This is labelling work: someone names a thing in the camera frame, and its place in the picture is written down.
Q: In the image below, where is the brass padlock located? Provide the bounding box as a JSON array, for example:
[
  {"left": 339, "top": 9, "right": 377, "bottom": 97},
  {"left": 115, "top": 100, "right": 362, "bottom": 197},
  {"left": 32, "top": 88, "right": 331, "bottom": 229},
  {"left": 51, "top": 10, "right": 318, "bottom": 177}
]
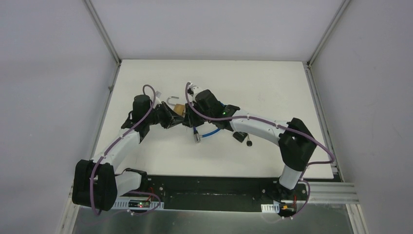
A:
[{"left": 166, "top": 96, "right": 186, "bottom": 117}]

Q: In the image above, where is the blue cable lock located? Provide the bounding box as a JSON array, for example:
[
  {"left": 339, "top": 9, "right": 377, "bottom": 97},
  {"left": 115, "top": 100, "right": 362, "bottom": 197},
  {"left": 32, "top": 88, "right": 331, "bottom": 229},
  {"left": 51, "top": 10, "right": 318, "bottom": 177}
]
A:
[{"left": 192, "top": 127, "right": 221, "bottom": 143}]

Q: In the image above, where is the small black padlock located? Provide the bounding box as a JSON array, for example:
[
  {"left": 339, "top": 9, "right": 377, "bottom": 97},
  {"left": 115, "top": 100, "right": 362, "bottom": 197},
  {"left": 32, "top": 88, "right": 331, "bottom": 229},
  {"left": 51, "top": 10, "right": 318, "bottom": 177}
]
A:
[{"left": 232, "top": 132, "right": 248, "bottom": 143}]

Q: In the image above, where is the black headed key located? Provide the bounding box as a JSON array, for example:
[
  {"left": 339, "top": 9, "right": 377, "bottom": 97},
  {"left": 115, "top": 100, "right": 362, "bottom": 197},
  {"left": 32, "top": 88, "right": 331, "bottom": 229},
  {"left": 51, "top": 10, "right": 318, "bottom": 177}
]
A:
[{"left": 246, "top": 136, "right": 253, "bottom": 147}]

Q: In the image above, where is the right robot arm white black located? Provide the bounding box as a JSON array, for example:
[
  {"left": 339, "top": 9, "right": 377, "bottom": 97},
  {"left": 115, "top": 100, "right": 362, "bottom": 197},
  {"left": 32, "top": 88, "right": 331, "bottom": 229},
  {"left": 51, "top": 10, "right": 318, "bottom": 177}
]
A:
[{"left": 185, "top": 86, "right": 318, "bottom": 191}]

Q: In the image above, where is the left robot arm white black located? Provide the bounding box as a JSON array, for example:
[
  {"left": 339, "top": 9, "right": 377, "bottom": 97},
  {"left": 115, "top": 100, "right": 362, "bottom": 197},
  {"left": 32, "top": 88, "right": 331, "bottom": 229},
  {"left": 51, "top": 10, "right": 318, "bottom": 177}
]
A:
[{"left": 72, "top": 95, "right": 184, "bottom": 215}]

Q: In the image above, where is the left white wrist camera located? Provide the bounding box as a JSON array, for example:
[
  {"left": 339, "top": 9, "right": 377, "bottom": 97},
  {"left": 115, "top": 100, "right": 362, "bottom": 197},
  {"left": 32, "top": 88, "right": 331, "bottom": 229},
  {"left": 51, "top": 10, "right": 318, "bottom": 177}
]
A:
[{"left": 155, "top": 91, "right": 163, "bottom": 104}]

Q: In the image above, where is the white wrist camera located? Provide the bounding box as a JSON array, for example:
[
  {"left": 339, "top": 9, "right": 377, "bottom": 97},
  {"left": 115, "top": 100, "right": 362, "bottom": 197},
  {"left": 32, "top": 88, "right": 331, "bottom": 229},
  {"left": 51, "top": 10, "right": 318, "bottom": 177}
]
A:
[
  {"left": 155, "top": 91, "right": 163, "bottom": 104},
  {"left": 187, "top": 82, "right": 204, "bottom": 98}
]

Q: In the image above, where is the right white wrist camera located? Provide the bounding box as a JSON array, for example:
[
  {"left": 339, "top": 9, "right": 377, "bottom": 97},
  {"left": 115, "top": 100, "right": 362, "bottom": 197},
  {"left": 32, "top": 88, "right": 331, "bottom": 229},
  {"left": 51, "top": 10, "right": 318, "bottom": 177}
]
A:
[{"left": 187, "top": 82, "right": 204, "bottom": 98}]

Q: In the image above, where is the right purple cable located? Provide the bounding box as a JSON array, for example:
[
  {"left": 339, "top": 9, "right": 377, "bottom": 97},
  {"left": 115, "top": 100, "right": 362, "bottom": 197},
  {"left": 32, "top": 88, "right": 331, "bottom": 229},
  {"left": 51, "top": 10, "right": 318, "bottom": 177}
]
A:
[{"left": 185, "top": 82, "right": 336, "bottom": 220}]

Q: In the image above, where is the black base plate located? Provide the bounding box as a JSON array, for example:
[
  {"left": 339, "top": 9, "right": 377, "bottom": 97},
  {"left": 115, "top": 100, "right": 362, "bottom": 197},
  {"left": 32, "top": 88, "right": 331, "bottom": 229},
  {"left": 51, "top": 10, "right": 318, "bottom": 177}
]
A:
[{"left": 118, "top": 175, "right": 307, "bottom": 212}]

